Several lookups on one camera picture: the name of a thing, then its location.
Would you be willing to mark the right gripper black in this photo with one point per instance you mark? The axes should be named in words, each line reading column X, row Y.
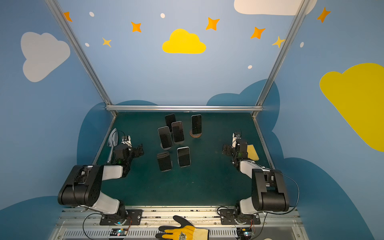
column 229, row 149

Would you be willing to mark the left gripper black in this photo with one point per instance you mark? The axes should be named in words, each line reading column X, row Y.
column 136, row 151

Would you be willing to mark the black phone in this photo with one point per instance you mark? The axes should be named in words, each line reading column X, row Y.
column 164, row 161
column 171, row 118
column 196, row 124

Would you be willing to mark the silver phone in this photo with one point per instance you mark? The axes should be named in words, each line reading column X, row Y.
column 165, row 137

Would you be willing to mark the white-framed phone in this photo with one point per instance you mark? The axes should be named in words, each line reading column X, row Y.
column 184, row 158

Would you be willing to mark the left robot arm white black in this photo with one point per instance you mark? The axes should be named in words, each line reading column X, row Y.
column 83, row 185

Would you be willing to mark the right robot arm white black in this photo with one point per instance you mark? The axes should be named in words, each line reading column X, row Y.
column 268, row 191

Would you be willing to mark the round wooden phone stand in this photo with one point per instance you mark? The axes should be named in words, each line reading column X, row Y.
column 195, row 135

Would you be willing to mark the black phone on wooden stand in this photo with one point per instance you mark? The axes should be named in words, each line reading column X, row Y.
column 196, row 124

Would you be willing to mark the pink phone middle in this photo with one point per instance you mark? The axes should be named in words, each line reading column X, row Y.
column 178, row 132

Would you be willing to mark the grey garden trowel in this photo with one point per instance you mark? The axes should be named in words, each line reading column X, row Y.
column 112, row 142

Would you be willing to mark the yellow sponge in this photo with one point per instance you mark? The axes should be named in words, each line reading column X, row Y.
column 252, row 154

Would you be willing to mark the left green circuit board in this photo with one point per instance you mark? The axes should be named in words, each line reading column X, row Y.
column 119, row 232

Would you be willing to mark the green circuit board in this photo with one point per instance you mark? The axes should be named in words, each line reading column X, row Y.
column 119, row 232
column 244, row 233

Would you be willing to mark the right green circuit board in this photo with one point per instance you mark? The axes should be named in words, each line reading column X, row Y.
column 244, row 233

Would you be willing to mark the yellow black work glove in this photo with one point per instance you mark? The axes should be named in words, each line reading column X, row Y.
column 186, row 231

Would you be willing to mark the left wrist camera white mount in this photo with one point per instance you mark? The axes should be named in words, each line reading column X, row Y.
column 126, row 140

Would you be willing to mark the aluminium frame rear bar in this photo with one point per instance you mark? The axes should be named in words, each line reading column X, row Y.
column 143, row 108

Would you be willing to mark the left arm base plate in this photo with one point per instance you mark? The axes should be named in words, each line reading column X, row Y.
column 131, row 217

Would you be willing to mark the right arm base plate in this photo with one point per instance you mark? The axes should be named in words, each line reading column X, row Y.
column 232, row 217

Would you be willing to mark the aluminium frame right post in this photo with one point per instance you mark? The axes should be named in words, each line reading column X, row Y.
column 291, row 34

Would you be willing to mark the aluminium frame post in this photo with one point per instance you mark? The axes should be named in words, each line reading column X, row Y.
column 64, row 24
column 291, row 34

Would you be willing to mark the aluminium frame left post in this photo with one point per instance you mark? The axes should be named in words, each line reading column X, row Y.
column 64, row 24

